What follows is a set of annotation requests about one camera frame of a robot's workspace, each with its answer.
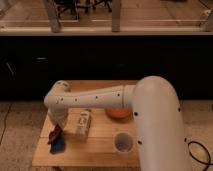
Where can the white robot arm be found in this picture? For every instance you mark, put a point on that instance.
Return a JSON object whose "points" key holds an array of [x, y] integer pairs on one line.
{"points": [[157, 114]]}

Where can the black low cabinet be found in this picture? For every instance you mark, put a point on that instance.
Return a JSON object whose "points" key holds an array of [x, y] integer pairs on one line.
{"points": [[30, 65]]}

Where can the orange bowl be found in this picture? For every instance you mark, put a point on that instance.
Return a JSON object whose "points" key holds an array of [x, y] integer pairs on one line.
{"points": [[117, 113]]}

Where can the wooden board table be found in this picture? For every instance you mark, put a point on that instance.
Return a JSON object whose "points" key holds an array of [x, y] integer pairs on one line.
{"points": [[96, 150]]}

